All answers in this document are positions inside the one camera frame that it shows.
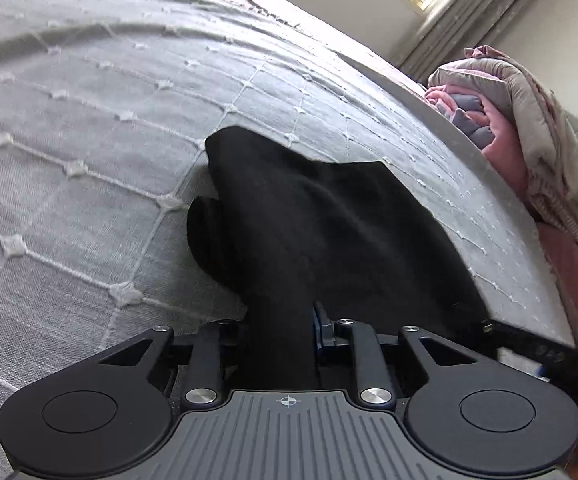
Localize grey curtain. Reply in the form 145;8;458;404
393;0;532;84

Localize pink blanket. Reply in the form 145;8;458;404
424;84;578;343

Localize beige folded quilt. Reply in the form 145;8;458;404
428;46;578;244

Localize black pants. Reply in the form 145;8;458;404
187;127;487;390

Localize grey quilted bedspread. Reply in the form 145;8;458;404
0;0;574;479

